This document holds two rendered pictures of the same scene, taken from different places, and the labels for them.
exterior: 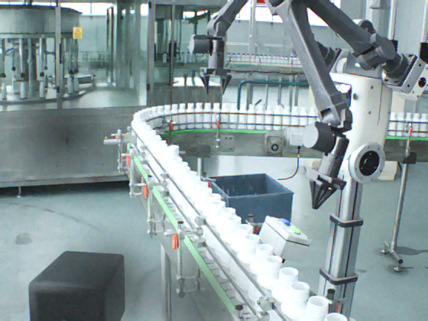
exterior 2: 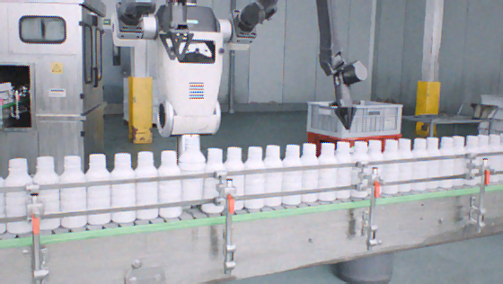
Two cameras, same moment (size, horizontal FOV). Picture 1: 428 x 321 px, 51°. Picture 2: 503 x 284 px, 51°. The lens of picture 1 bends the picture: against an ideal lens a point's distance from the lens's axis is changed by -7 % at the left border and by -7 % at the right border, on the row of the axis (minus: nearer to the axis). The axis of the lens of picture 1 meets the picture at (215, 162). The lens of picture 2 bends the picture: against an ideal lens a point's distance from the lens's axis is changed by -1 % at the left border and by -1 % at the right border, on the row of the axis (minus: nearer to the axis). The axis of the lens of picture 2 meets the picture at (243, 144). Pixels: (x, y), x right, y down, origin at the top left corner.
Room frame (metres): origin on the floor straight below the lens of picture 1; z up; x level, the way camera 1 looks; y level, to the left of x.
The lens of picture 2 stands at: (1.76, 1.50, 1.39)
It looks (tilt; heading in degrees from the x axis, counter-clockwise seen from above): 9 degrees down; 263
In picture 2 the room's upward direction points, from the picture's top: 2 degrees clockwise
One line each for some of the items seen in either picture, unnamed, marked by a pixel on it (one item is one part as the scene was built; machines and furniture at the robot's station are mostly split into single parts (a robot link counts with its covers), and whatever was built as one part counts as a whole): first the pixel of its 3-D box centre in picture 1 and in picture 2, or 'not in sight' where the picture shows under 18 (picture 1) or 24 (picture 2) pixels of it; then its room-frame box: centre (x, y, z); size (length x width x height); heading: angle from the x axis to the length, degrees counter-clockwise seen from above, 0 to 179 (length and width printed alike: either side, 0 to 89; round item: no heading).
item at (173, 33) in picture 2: (210, 82); (178, 42); (1.76, 0.03, 1.44); 0.07 x 0.07 x 0.09; 19
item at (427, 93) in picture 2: not in sight; (427, 108); (-3.38, -8.97, 0.55); 0.40 x 0.40 x 1.10; 19
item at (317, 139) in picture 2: not in sight; (353, 146); (0.44, -2.34, 0.78); 0.61 x 0.41 x 0.22; 25
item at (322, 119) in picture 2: not in sight; (354, 118); (0.44, -2.33, 1.00); 0.61 x 0.41 x 0.22; 26
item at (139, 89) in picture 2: not in sight; (140, 109); (2.40, -7.64, 0.55); 0.40 x 0.40 x 1.10; 19
